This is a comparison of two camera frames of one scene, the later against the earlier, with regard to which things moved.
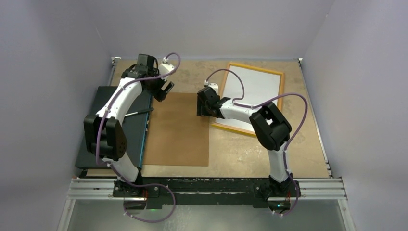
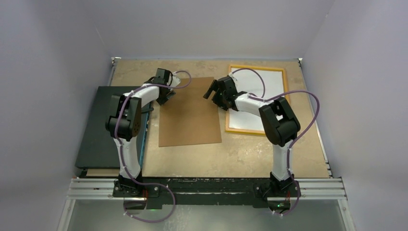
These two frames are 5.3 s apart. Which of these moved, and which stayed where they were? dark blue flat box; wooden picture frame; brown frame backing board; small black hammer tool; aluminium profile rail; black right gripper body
Moved: wooden picture frame; brown frame backing board; black right gripper body
Stayed: dark blue flat box; aluminium profile rail; small black hammer tool
